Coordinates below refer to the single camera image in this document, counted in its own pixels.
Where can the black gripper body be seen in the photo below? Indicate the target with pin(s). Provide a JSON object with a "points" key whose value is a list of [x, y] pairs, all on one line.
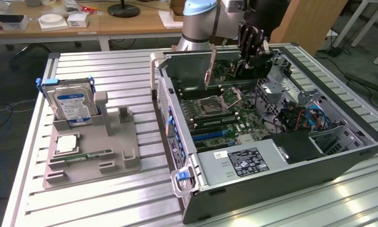
{"points": [[264, 14]]}

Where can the graphics card with metal bracket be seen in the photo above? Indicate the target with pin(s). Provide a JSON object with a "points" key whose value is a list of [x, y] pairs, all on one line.
{"points": [[224, 68]]}

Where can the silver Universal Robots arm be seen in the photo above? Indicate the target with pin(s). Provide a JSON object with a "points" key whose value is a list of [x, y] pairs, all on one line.
{"points": [[195, 21]]}

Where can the wooden cabinet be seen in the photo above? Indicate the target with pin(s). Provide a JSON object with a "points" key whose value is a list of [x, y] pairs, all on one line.
{"points": [[312, 23]]}

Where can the perforated metal drive cage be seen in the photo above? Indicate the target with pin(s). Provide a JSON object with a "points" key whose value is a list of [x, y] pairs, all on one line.
{"points": [[272, 89]]}

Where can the open metal socket cover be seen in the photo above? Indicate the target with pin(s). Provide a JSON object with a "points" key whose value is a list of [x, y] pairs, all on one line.
{"points": [[232, 97]]}

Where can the black power adapter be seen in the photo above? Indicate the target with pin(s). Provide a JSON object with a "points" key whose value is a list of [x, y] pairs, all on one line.
{"points": [[335, 52]]}

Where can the black RAM slot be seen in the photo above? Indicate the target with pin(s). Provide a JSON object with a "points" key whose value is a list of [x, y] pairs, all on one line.
{"points": [[202, 93], [195, 88], [203, 96], [198, 91]]}

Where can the white paper stack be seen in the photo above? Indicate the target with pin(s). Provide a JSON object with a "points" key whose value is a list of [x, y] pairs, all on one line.
{"points": [[172, 22]]}

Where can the brown cardboard box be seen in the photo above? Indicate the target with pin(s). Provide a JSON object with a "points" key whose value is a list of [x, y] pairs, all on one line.
{"points": [[176, 9]]}

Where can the CPU socket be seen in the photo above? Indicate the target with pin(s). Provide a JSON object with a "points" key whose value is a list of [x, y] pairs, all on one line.
{"points": [[211, 106]]}

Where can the green motherboard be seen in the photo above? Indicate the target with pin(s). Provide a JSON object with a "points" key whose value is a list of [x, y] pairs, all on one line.
{"points": [[246, 123]]}

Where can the black stand base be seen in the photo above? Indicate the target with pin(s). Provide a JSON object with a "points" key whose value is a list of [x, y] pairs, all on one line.
{"points": [[365, 81]]}

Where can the silver chipset heatsink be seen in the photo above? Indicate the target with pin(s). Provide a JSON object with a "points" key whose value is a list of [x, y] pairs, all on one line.
{"points": [[247, 139]]}

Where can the blue slot latch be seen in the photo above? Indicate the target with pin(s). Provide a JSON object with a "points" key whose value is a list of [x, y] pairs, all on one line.
{"points": [[183, 155], [175, 130], [170, 116], [179, 142]]}

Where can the blue expansion slot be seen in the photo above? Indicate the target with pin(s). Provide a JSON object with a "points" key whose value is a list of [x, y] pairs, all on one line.
{"points": [[208, 134], [211, 138]]}

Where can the black round lamp base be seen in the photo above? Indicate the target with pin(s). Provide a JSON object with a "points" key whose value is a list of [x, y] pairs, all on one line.
{"points": [[123, 11]]}

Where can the metal disk bay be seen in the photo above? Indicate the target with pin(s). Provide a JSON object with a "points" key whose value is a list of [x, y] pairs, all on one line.
{"points": [[335, 139]]}

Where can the red packet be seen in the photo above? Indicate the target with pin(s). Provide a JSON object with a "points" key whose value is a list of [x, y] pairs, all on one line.
{"points": [[90, 10]]}

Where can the grey power supply unit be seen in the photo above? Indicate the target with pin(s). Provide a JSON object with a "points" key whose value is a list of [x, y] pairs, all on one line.
{"points": [[215, 170]]}

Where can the small white box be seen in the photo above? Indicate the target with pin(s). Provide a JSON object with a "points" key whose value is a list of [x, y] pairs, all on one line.
{"points": [[78, 21]]}

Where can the open black PC case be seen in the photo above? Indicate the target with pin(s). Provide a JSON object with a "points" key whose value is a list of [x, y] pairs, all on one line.
{"points": [[271, 189]]}

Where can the blue case latch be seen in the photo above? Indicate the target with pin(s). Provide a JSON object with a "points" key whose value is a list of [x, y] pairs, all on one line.
{"points": [[183, 176]]}

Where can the hard disk in blue caddy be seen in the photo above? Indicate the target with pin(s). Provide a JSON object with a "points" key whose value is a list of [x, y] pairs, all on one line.
{"points": [[71, 104]]}

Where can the white foam block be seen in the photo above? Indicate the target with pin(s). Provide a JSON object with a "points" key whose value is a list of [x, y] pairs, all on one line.
{"points": [[54, 22]]}

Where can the grey parts rack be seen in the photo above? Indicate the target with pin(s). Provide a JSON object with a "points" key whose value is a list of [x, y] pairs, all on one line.
{"points": [[91, 142]]}

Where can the white roll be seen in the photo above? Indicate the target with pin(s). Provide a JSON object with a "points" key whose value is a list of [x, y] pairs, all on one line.
{"points": [[48, 2]]}

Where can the grey cup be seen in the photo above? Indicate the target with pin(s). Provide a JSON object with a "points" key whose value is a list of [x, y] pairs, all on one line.
{"points": [[34, 2]]}

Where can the silver CPU chip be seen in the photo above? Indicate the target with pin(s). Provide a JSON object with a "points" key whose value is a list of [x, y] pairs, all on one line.
{"points": [[66, 144]]}

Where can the wooden desk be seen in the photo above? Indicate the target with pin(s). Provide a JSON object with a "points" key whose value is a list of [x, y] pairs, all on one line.
{"points": [[19, 34]]}

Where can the black chair base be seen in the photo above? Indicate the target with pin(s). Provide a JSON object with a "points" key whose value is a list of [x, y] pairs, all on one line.
{"points": [[18, 58]]}

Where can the white box with black lid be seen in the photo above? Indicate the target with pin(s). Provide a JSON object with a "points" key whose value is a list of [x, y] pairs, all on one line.
{"points": [[15, 24]]}

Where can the white table frame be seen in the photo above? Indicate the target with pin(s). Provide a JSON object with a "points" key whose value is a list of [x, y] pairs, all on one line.
{"points": [[351, 23]]}

